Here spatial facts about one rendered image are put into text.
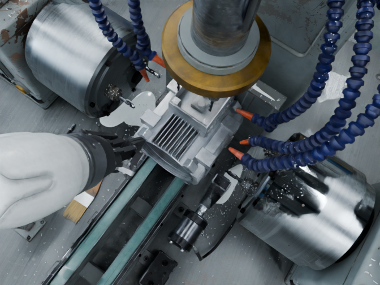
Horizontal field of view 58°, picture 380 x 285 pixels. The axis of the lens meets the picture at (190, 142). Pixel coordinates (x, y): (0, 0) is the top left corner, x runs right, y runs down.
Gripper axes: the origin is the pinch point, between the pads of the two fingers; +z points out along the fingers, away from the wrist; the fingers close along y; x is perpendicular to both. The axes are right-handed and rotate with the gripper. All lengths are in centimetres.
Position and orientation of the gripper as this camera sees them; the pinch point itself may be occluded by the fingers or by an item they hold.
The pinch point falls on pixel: (134, 145)
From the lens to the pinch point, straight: 73.9
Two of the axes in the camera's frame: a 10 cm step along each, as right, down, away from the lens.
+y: -8.2, -5.6, 1.3
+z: 2.3, -1.1, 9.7
